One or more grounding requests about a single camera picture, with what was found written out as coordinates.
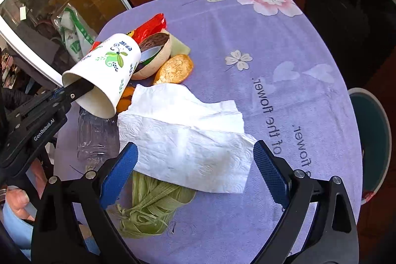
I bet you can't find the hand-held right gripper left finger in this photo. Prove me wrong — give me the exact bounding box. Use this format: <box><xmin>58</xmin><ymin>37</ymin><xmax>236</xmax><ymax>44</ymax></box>
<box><xmin>31</xmin><ymin>142</ymin><xmax>140</xmax><ymax>264</ymax></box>

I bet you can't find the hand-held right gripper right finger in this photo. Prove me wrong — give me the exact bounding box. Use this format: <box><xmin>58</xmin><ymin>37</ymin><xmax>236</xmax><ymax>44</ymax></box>
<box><xmin>253</xmin><ymin>140</ymin><xmax>359</xmax><ymax>264</ymax></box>

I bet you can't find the white floral paper cup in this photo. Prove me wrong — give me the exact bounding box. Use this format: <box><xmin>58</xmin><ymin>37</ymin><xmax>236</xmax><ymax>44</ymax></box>
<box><xmin>62</xmin><ymin>33</ymin><xmax>142</xmax><ymax>119</ymax></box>

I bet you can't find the white paper tissue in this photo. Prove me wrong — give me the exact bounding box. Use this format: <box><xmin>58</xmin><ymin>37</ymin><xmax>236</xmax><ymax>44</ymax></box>
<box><xmin>117</xmin><ymin>84</ymin><xmax>258</xmax><ymax>194</ymax></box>

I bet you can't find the brown coconut shell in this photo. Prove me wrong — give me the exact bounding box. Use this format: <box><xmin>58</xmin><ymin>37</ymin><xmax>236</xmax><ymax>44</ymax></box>
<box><xmin>131</xmin><ymin>32</ymin><xmax>173</xmax><ymax>80</ymax></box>

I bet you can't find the red plastic bag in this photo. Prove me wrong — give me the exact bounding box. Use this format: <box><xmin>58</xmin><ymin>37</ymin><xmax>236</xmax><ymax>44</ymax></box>
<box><xmin>90</xmin><ymin>13</ymin><xmax>168</xmax><ymax>51</ymax></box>

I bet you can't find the person's left forearm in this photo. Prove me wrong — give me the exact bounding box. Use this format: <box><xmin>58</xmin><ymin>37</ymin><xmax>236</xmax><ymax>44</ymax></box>
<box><xmin>0</xmin><ymin>205</ymin><xmax>34</xmax><ymax>261</ymax></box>

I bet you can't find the person's left hand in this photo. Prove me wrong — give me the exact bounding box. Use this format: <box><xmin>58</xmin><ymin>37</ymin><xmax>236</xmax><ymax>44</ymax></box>
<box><xmin>0</xmin><ymin>186</ymin><xmax>35</xmax><ymax>222</ymax></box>

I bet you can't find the clear plastic bottle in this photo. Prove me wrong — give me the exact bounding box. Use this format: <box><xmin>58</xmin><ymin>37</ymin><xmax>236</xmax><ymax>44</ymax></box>
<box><xmin>77</xmin><ymin>108</ymin><xmax>121</xmax><ymax>164</ymax></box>

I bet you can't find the small orange peel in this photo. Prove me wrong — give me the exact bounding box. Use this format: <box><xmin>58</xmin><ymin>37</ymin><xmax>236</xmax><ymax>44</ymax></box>
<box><xmin>117</xmin><ymin>86</ymin><xmax>137</xmax><ymax>113</ymax></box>

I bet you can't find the green raffia bundle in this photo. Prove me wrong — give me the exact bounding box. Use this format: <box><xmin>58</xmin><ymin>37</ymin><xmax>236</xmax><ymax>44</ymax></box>
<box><xmin>116</xmin><ymin>173</ymin><xmax>197</xmax><ymax>238</ymax></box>

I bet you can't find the white green sack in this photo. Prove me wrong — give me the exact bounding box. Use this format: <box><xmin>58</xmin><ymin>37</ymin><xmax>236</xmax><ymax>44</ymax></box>
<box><xmin>51</xmin><ymin>7</ymin><xmax>95</xmax><ymax>62</ymax></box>

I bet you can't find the silver green snack packet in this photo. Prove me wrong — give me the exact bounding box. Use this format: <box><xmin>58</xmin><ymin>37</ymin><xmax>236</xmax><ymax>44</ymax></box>
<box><xmin>136</xmin><ymin>46</ymin><xmax>161</xmax><ymax>73</ymax></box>

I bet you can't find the large orange peel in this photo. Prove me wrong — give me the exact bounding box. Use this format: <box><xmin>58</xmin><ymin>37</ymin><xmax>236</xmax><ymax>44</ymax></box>
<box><xmin>153</xmin><ymin>54</ymin><xmax>194</xmax><ymax>85</ymax></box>

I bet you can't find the teal round stool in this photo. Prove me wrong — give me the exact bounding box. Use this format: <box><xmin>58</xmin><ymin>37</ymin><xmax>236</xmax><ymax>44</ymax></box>
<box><xmin>348</xmin><ymin>88</ymin><xmax>392</xmax><ymax>206</ymax></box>

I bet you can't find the purple floral tablecloth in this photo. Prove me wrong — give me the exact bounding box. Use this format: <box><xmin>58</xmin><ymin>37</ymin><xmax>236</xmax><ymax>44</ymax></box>
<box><xmin>52</xmin><ymin>0</ymin><xmax>362</xmax><ymax>264</ymax></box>

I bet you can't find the black appliance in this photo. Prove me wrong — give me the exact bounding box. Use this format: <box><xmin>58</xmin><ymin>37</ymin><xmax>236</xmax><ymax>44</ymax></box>
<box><xmin>305</xmin><ymin>0</ymin><xmax>396</xmax><ymax>91</ymax></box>

